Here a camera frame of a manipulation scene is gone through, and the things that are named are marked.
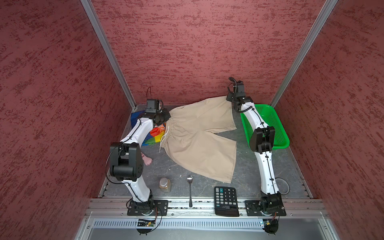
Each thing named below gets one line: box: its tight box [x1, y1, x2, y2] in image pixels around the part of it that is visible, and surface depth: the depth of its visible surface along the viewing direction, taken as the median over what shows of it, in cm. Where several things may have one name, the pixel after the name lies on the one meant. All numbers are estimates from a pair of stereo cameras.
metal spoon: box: [187, 174, 194, 208], surface depth 84 cm
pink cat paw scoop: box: [140, 152, 153, 166], surface depth 90 cm
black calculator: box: [214, 186, 240, 217], surface depth 77 cm
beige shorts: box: [161, 96, 237, 184], surface depth 100 cm
